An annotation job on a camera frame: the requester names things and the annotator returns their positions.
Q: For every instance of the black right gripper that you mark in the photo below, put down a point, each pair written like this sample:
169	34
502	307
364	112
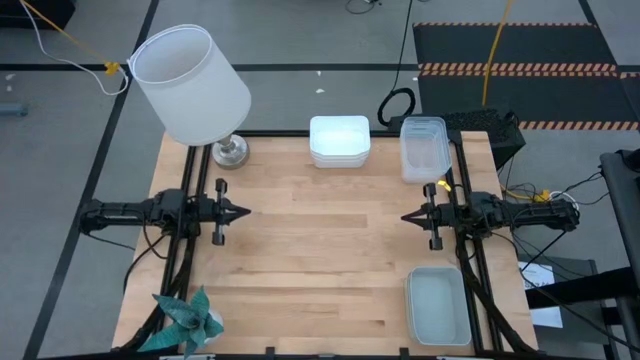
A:
433	220

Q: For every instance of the black hazard striped mat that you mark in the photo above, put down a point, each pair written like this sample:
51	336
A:
515	45
525	97

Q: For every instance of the black cart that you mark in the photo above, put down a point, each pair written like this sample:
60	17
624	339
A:
625	200

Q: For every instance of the black furniture piece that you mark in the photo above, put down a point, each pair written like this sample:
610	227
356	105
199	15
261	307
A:
60	6

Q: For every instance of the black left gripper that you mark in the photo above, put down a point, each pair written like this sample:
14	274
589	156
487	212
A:
219	215

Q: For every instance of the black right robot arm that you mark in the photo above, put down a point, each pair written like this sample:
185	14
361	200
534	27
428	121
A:
525	214

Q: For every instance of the black metal bar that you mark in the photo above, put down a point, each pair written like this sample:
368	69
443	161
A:
580	289

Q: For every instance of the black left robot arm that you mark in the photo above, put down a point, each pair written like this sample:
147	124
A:
125	211

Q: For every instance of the small yellow tag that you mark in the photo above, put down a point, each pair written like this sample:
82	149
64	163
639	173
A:
444	186

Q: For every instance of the white paper sheet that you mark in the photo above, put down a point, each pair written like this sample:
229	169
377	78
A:
537	276

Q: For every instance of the teal artificial plant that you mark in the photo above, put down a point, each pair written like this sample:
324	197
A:
187	320

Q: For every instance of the white table lamp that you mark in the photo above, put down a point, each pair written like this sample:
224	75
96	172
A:
190	85

